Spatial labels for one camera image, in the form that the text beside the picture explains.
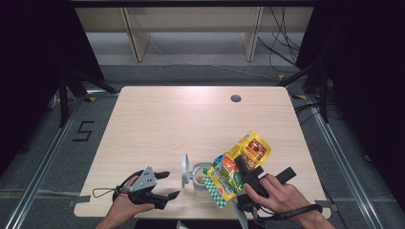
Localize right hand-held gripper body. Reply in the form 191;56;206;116
231;165;298;229

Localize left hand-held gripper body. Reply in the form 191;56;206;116
127;165;162;209

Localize yellow spouted sauce pouch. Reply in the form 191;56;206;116
203;130;272;210

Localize white plastic container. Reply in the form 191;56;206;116
181;153;214;192

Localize person's left hand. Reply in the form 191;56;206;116
110;176;157;221

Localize person's right hand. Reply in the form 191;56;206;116
244;174;314;220

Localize grey tape strip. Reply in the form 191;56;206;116
68;195;92;208
314;199;339;212

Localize black metal stand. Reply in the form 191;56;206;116
276;56;331;124
56;66;119;129

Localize black curtain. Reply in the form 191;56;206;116
295;0;405;213
0;0;105;175

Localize light wooden shelf unit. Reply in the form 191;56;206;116
75;6;316;63

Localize black wrist strap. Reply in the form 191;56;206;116
112;169;145;202
258;203;324;221

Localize grey cord loop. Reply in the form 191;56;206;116
92;187;117;199

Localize black floor cables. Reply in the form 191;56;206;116
293;100;323;126

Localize aluminium floor rail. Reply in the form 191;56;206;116
306;94;384;229
3;97;84;229

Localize black cable bundle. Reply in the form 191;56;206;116
256;6;302;74

